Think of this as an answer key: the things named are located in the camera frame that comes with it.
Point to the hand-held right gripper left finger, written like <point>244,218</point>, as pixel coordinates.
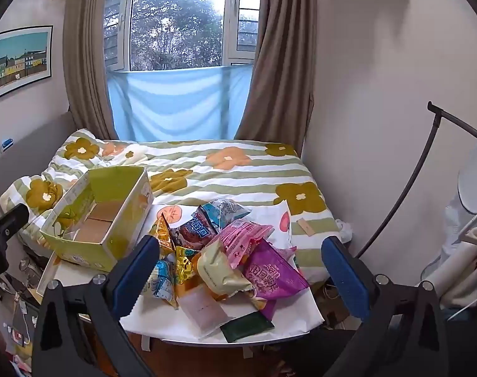
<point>138,279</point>

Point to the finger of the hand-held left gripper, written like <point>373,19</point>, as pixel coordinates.
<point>8,220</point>

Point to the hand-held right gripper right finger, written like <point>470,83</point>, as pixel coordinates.
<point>346,279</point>

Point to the green cardboard box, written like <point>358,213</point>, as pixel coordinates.
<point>124,220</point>

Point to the translucent white snack packet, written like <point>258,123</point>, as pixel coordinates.
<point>205,308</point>

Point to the purple snack packet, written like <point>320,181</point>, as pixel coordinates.
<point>269,275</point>

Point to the dark green snack packet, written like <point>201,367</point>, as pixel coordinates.
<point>246,326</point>

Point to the white and blue snack packet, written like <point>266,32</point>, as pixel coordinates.
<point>160,279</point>

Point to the gold snack packet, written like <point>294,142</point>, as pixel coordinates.
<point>187,263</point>

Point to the orange snack packet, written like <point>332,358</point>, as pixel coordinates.
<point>163,231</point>

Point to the small wooden tag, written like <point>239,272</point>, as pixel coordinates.
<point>305,227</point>

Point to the blue and red snack packet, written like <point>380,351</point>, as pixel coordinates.
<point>193,231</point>

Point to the small blue object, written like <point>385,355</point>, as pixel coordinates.
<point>6,145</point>

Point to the white fruit-print tablecloth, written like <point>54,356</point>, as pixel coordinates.
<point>285,322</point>

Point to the white round table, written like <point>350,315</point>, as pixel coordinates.
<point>183,341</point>

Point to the grey headboard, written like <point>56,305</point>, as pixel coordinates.
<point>26,141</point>

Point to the cream snack packet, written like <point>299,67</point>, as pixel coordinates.
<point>218,271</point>

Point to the light blue snack packet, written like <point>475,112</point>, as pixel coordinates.
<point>222,210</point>

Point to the pink snack packet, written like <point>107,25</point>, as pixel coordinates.
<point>242,239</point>

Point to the white garment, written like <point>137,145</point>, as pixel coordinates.
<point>466,267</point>

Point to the black curved pole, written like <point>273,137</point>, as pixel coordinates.
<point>413,176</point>

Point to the floral striped blanket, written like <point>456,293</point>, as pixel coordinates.
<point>230,176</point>

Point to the white round fan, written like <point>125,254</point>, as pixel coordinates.
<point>474,176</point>

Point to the brown curtain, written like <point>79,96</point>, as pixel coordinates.
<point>281,86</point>
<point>85,66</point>

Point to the light blue window cloth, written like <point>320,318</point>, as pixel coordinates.
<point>175,102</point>

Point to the window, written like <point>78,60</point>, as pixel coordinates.
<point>175,19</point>

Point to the wall poster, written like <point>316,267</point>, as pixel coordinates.
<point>18,61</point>

